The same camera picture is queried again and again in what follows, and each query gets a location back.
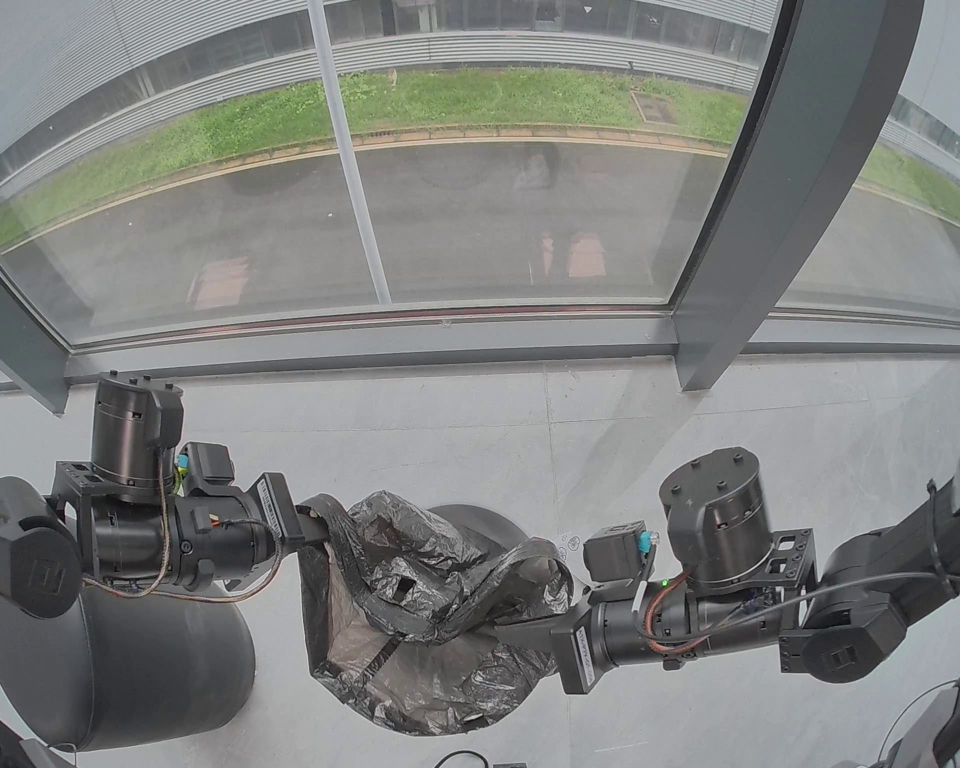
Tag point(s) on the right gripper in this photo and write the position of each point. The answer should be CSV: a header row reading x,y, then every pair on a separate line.
x,y
622,630

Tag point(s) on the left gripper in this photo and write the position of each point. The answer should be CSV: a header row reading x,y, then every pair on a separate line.
x,y
225,536

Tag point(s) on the black plastic bag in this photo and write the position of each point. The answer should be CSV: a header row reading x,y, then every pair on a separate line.
x,y
420,570

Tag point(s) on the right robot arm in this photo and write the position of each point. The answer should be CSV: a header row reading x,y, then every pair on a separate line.
x,y
720,510

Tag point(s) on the grey trash bin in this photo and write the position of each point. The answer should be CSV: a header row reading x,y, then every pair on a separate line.
x,y
472,521

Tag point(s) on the window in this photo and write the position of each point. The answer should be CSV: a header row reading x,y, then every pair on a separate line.
x,y
375,352

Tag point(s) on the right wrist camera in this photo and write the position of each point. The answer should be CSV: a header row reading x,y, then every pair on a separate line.
x,y
611,559

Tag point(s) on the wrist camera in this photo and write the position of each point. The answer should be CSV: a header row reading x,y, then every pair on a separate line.
x,y
611,559
210,465

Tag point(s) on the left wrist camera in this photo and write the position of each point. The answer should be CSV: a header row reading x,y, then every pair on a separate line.
x,y
210,465

